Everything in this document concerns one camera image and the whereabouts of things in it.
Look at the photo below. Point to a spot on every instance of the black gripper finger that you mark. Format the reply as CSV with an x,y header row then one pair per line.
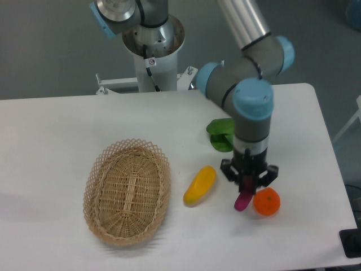
x,y
264,181
231,173

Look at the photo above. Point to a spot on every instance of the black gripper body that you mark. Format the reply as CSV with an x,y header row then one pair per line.
x,y
248,165

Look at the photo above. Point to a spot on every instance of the purple sweet potato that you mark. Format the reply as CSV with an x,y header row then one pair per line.
x,y
244,197

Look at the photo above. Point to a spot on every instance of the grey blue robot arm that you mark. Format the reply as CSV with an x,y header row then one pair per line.
x,y
241,89

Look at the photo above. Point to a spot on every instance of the orange mandarin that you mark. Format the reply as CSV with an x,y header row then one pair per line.
x,y
266,201

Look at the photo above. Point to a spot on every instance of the yellow mango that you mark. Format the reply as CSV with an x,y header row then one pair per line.
x,y
200,186

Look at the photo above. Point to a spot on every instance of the green bok choy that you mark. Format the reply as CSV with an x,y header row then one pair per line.
x,y
221,133

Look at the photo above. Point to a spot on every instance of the black box at table edge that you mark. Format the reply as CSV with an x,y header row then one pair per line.
x,y
350,239

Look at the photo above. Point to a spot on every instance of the woven wicker basket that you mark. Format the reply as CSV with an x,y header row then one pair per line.
x,y
127,193

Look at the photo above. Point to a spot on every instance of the blue object top right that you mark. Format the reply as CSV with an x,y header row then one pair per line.
x,y
353,14

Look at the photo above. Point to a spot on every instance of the white frame at right edge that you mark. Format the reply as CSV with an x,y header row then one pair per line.
x,y
355,117

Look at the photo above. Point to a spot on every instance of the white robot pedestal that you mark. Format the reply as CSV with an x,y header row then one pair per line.
x,y
155,54

